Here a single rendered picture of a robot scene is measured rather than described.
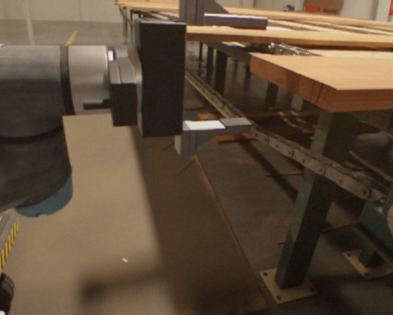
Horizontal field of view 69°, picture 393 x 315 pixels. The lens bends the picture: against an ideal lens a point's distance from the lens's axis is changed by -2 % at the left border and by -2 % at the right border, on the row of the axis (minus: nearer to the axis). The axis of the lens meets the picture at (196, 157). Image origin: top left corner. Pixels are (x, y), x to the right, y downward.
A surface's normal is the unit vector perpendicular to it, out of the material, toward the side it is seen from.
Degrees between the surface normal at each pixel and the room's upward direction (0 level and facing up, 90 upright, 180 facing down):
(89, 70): 61
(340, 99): 90
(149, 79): 90
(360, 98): 90
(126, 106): 90
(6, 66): 57
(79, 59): 44
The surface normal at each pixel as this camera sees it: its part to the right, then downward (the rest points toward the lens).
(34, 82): 0.31, 0.24
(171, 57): 0.30, 0.47
